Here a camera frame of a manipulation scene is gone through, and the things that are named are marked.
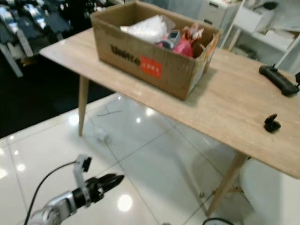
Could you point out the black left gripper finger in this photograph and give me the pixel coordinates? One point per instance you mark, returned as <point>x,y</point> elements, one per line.
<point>111,187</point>
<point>115,178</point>

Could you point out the white floor plug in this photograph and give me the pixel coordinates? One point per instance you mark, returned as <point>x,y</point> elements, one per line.
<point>103,136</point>

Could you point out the printed brown cardboard box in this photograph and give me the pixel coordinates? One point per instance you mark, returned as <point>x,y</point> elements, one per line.
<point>131,65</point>

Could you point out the light wooden table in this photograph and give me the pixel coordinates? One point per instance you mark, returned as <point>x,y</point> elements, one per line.
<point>225,93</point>

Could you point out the pink crumpled wrapper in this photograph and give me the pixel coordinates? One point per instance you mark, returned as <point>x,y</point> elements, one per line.
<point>184,48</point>

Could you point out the grey handheld device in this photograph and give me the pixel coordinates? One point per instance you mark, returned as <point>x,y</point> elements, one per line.
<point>171,38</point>

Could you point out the clear white plastic bag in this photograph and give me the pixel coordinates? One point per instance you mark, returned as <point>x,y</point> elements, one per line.
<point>150,29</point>

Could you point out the white round chair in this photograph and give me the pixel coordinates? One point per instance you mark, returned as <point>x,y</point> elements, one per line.
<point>272,197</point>

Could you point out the small black clip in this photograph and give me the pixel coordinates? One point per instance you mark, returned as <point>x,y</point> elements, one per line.
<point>272,125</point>

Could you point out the black silver machines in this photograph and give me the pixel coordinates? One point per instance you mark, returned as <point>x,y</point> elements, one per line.
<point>28,23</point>

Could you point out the long black controller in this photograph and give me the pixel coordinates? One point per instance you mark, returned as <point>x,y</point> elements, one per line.
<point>279,80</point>

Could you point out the white drawer cabinet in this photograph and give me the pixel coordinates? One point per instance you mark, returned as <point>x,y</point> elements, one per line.
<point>213,11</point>

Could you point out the white open shelf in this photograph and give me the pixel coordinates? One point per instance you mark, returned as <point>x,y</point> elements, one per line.
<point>267,37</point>

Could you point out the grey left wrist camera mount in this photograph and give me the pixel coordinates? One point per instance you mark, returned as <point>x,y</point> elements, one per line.
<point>80,176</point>

